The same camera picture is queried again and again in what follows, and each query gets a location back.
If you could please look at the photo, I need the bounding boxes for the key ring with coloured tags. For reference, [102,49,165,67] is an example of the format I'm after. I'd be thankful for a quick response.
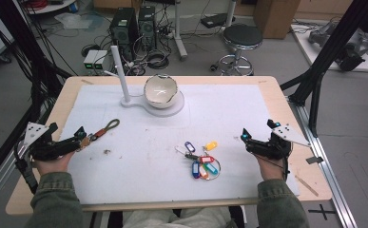
[174,141,222,181]

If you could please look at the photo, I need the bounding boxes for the white ceramic bowl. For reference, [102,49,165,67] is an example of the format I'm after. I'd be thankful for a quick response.
[143,73,180,110]

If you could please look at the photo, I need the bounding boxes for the thin wooden stick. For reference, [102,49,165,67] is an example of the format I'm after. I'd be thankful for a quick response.
[294,174,320,198]

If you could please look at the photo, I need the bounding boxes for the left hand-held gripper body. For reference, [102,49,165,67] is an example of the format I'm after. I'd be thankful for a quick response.
[23,122,81,162]

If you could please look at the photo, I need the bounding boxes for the grey tape piece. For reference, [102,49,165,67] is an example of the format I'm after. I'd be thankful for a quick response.
[305,155,325,165]

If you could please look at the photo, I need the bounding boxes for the person's legs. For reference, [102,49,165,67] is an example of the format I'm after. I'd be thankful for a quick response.
[122,207,234,228]

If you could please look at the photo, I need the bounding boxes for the white board with equipment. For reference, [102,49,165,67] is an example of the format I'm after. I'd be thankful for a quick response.
[290,22,368,73]

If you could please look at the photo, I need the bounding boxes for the white table mat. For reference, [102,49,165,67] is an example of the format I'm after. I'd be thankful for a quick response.
[59,83,300,205]

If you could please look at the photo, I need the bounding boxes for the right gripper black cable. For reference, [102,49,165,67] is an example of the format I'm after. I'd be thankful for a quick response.
[257,154,291,182]

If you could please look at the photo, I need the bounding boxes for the black metal frame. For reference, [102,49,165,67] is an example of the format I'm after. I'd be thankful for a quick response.
[280,0,368,138]

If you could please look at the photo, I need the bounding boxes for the aluminium rail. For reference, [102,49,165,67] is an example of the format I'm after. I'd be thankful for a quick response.
[286,94,359,228]

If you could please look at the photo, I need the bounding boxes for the black computer tower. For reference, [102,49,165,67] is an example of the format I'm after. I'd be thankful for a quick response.
[108,7,140,61]
[137,5,158,51]

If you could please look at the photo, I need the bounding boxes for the white desk leg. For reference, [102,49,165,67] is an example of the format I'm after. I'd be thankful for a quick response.
[172,0,189,62]

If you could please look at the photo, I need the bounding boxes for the white stand with pole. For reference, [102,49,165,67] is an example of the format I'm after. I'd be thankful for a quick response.
[104,45,185,118]

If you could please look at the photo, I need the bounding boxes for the coil of black cables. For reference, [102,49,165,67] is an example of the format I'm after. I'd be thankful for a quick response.
[145,49,171,70]

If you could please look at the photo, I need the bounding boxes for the person's left hand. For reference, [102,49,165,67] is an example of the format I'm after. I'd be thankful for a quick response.
[33,151,77,177]

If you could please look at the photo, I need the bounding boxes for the white power supply box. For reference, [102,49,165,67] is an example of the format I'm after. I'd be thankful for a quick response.
[83,49,99,71]
[92,49,109,71]

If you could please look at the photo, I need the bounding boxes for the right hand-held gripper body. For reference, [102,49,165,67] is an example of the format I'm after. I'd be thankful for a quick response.
[246,123,311,162]

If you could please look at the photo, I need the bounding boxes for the wooden table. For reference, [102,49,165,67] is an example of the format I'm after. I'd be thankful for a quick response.
[5,75,334,217]

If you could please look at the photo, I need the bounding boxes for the keychain with olive cord loop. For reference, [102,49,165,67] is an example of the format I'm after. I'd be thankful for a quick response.
[79,118,121,150]

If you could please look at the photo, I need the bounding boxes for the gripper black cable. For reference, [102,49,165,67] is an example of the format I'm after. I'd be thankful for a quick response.
[257,154,291,182]
[12,141,39,195]

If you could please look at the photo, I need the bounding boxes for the black round stool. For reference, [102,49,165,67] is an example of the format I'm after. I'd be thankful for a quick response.
[209,24,264,77]

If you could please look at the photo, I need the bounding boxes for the black flat device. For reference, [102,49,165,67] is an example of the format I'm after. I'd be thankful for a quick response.
[200,12,237,29]

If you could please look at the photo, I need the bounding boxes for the black stand with cables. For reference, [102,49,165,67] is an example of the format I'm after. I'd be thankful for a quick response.
[0,0,73,127]

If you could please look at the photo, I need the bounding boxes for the person's right hand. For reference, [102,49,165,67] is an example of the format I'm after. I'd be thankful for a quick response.
[255,155,289,182]

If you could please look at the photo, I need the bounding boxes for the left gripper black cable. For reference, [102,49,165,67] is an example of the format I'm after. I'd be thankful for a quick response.
[12,141,39,195]

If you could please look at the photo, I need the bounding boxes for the wooden cabinet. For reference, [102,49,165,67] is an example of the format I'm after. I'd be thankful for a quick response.
[253,0,301,40]

